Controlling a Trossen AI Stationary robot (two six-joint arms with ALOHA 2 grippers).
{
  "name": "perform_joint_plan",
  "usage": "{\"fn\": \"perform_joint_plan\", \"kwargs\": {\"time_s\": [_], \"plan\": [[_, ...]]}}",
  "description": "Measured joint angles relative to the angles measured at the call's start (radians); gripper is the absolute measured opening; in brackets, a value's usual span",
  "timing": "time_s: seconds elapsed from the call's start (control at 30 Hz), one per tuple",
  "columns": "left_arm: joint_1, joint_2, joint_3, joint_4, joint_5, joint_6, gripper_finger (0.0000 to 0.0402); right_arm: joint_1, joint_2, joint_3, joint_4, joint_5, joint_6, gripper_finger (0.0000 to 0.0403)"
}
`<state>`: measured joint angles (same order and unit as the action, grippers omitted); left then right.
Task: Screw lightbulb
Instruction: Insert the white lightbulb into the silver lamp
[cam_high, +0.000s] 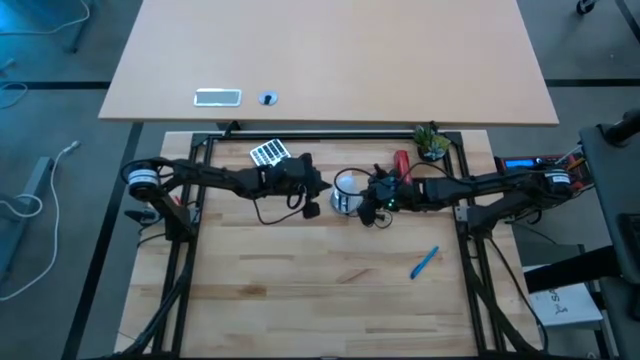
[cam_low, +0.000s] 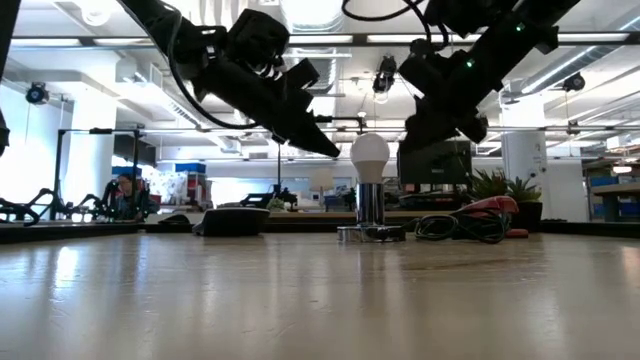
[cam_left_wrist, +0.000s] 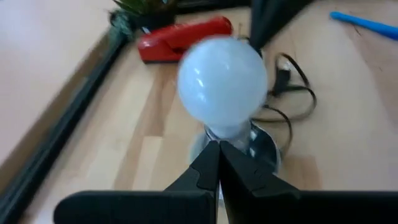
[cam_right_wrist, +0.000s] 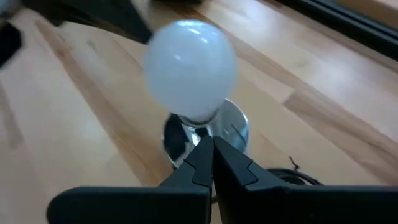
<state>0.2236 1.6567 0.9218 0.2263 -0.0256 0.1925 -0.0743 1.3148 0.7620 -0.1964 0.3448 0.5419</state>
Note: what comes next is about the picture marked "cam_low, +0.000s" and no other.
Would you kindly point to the red stapler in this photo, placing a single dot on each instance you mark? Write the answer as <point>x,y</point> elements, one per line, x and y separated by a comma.
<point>495,204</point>

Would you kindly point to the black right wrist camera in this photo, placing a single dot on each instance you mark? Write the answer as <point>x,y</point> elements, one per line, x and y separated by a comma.
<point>424,55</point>

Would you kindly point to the small potted succulent plant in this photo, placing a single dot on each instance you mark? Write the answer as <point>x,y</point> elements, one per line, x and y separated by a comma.
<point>525,210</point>

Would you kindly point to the wooden workbench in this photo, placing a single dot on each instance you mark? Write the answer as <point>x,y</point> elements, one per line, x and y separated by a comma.
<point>620,189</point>

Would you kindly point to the black metal gantry frame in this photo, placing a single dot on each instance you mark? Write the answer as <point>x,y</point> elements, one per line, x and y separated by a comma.
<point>100,131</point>

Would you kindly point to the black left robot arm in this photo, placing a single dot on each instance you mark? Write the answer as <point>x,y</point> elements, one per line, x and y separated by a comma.
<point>170,30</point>

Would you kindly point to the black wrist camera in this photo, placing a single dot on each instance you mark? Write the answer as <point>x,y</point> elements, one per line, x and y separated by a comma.
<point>257,35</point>
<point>424,55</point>

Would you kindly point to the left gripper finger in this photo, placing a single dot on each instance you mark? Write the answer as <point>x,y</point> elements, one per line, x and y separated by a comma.
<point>302,132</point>

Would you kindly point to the black background robot arm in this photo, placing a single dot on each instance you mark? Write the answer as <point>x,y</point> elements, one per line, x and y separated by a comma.
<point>75,205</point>

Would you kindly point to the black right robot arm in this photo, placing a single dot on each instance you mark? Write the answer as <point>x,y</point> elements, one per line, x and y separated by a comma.
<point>520,35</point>

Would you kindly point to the white table lamp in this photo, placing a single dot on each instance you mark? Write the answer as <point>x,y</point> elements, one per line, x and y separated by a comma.
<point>321,179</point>

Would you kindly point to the black aluminium table frame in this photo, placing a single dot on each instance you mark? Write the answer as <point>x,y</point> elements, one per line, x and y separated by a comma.
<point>75,232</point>

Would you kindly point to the large beige desk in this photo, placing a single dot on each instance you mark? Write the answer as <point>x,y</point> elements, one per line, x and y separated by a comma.
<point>300,217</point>

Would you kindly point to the person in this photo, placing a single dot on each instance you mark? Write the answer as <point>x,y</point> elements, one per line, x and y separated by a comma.
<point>127,187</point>

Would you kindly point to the black background machine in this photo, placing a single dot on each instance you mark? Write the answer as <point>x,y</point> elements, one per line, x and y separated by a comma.
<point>260,201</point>

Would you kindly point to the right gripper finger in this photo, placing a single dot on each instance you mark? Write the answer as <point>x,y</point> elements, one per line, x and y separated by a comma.
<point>425,125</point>

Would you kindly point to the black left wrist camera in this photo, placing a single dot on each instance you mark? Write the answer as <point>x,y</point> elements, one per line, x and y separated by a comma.
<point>257,35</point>

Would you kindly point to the grey calculator black keys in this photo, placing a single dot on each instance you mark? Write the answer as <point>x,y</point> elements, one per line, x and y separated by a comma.
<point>232,222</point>

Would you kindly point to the black monitor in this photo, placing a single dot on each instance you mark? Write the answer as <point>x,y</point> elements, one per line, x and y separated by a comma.
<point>435,165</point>

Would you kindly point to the chrome lamp socket base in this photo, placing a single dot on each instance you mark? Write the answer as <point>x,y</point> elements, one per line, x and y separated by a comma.
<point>371,205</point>

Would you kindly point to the white lightbulb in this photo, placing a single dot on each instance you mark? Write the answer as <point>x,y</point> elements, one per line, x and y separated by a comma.
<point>370,152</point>

